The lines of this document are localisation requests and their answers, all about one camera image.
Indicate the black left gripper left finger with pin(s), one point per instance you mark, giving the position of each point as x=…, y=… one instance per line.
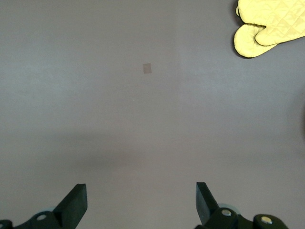
x=71, y=207

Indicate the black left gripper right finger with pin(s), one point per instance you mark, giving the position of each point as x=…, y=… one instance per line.
x=206, y=205

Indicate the small brown tape patch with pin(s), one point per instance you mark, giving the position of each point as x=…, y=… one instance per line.
x=147, y=68

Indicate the yellow quilted oven mitt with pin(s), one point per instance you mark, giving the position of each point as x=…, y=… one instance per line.
x=237, y=11
x=274, y=19

